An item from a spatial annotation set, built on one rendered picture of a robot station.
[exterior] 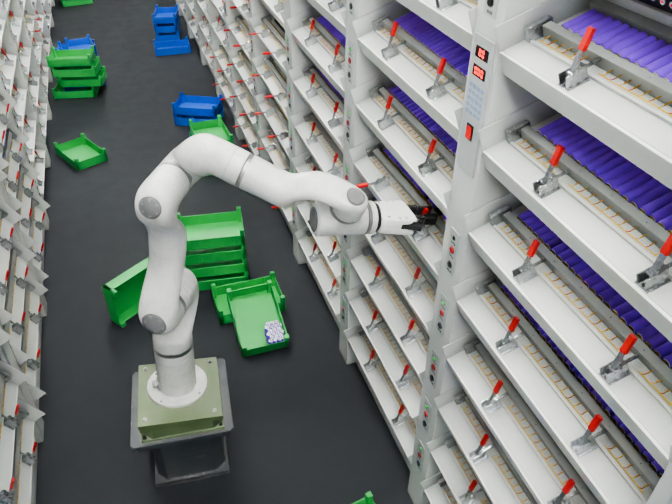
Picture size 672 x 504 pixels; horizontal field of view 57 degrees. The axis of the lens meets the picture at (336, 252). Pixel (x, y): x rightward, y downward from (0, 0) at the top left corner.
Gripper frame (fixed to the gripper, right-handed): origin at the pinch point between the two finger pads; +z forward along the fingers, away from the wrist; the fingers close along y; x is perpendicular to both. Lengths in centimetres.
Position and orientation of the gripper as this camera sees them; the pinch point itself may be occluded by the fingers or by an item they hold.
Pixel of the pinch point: (426, 215)
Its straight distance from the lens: 166.2
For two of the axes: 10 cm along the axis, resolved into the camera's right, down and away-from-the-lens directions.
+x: 1.7, -8.1, -5.5
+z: 9.3, -0.5, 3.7
